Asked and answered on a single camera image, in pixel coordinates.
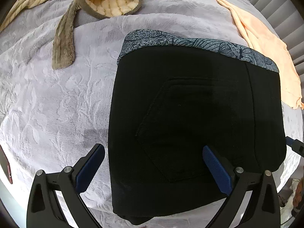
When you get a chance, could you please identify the smartphone with red case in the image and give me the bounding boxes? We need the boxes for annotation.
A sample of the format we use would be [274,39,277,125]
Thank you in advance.
[0,146,13,184]

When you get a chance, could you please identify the lavender embossed plush blanket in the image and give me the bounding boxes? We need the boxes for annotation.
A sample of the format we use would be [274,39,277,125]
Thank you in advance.
[1,0,266,227]

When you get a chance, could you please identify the beige striped fleece robe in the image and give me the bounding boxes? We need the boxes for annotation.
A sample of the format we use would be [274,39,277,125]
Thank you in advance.
[1,0,143,70]

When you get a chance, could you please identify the black pants with patterned waistband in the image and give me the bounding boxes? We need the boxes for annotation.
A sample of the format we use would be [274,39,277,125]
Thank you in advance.
[108,29,287,224]

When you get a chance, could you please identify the peach orange cloth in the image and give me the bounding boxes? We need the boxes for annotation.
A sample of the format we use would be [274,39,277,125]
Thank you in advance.
[216,0,303,109]

